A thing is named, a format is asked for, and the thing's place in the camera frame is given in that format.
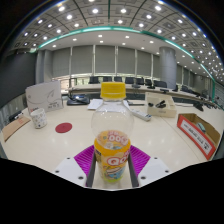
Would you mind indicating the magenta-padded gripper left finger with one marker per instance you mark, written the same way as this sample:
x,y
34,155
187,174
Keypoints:
x,y
71,170

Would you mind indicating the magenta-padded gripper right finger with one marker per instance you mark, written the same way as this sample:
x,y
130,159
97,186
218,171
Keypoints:
x,y
154,170

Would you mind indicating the yellow-capped clear drink bottle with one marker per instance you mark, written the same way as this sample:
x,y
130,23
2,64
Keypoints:
x,y
112,126

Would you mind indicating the flat round red coaster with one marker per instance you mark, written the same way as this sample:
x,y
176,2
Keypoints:
x,y
63,127

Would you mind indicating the red-and-white open carton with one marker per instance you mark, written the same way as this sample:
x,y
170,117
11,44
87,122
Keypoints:
x,y
193,135

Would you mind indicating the white patterned mug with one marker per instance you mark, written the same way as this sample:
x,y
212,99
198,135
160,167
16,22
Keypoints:
x,y
39,118

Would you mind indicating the beige open cardboard box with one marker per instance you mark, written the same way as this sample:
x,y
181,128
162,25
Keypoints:
x,y
168,110

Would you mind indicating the black tool in box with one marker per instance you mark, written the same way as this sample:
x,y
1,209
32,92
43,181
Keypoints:
x,y
160,104

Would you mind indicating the white paper sheet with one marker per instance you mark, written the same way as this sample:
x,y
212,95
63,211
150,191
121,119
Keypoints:
x,y
94,104

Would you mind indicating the black desk phone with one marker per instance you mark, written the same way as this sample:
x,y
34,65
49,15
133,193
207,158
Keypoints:
x,y
78,100

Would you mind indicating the brown paper envelope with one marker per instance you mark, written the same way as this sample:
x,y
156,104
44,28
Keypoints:
x,y
15,126

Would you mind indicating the black pouch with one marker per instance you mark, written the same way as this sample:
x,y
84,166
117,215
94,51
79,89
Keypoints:
x,y
15,116

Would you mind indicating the white paper ream box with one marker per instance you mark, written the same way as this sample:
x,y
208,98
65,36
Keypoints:
x,y
44,96

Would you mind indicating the long curved conference desk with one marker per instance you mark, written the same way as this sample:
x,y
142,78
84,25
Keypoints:
x,y
140,90

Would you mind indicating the row of black chairs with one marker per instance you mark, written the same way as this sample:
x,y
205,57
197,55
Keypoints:
x,y
130,80

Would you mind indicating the group of ceiling lights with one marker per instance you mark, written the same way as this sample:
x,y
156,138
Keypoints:
x,y
95,11

